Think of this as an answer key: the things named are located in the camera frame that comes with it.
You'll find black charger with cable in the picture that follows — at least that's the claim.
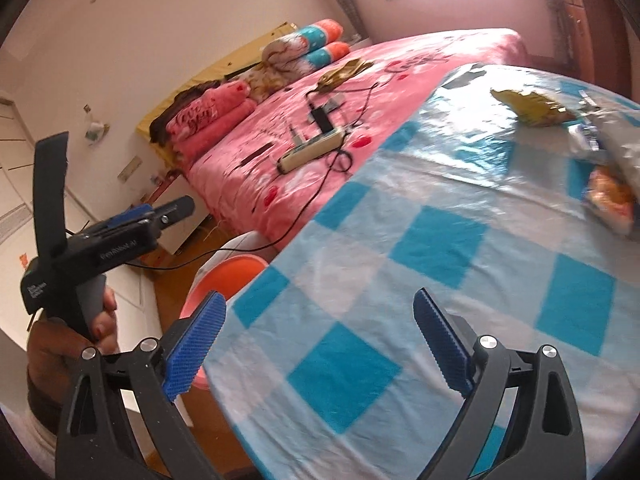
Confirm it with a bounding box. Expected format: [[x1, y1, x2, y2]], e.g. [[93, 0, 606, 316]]
[[126, 82, 380, 272]]

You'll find yellow headboard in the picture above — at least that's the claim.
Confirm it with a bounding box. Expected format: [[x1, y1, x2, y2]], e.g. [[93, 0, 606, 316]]
[[136, 22, 297, 169]]

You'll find grey silver foil bag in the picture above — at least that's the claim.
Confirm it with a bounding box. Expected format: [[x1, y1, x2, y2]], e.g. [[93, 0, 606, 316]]
[[579, 90, 639, 198]]

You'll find olive cloth on bed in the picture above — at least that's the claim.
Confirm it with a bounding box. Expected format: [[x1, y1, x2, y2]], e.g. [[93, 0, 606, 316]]
[[314, 58, 374, 93]]

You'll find orange plastic trash bin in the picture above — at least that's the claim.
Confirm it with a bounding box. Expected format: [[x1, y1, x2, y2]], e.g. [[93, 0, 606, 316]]
[[180, 254, 267, 389]]

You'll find pink folded blanket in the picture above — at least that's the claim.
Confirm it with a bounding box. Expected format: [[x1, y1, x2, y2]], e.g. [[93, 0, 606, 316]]
[[166, 80, 257, 166]]

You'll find pink bed with bedspread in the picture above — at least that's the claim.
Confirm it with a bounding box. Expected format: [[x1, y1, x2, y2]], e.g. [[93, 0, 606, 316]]
[[179, 27, 532, 252]]

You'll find white nightstand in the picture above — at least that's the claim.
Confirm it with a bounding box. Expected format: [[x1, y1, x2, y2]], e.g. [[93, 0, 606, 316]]
[[145, 174, 208, 255]]

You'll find rolled colourful quilt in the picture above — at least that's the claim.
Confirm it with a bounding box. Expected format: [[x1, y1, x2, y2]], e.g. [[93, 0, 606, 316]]
[[262, 18, 350, 82]]

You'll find blue checkered plastic tablecloth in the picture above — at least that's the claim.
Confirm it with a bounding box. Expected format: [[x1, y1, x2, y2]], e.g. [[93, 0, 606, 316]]
[[205, 66, 639, 479]]

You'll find orange snack packet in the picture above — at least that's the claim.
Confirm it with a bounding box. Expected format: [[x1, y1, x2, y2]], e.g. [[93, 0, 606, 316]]
[[584, 166, 637, 236]]

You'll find white power strip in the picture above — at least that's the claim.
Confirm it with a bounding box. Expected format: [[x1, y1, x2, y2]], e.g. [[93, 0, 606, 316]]
[[277, 127, 346, 174]]

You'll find brown wooden cabinet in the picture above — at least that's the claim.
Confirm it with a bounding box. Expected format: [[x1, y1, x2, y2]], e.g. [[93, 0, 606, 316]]
[[560, 0, 632, 98]]

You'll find yellow green snack wrapper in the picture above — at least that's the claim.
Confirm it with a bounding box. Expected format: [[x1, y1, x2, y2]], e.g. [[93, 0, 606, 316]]
[[490, 89, 577, 127]]

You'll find left hand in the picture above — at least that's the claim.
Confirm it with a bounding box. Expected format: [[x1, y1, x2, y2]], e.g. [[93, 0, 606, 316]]
[[27, 286, 119, 404]]

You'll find blue snack wrapper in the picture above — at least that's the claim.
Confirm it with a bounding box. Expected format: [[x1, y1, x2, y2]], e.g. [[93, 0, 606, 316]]
[[567, 124, 608, 165]]

